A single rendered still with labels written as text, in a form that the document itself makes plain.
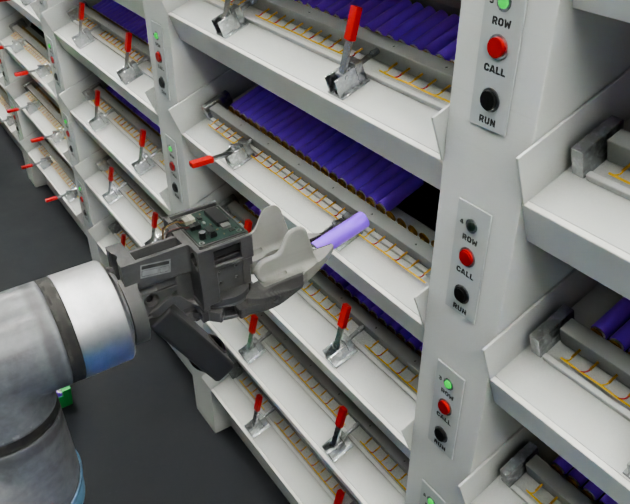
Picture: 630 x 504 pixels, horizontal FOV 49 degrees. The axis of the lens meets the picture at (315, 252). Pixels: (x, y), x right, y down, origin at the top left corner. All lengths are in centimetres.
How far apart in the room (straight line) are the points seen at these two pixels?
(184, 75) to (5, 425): 72
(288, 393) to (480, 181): 69
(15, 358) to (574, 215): 44
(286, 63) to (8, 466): 54
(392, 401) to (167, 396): 89
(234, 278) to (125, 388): 117
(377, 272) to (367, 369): 19
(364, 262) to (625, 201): 35
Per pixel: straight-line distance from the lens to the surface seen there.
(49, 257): 231
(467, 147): 63
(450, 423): 80
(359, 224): 71
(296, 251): 65
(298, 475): 136
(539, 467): 85
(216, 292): 61
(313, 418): 118
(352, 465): 112
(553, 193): 61
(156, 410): 171
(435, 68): 74
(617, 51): 62
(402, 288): 80
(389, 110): 74
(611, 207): 59
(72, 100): 189
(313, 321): 105
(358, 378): 97
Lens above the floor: 121
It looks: 34 degrees down
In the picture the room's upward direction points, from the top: straight up
